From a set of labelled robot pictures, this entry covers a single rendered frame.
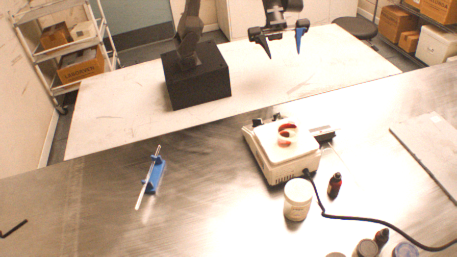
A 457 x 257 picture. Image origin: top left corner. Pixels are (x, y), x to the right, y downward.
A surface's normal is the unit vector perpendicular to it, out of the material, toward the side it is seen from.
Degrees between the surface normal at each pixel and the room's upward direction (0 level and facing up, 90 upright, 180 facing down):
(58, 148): 0
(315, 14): 90
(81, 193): 0
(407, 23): 92
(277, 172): 90
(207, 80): 90
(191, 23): 64
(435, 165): 0
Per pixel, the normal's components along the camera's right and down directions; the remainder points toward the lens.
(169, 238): -0.10, -0.73
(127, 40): 0.28, 0.63
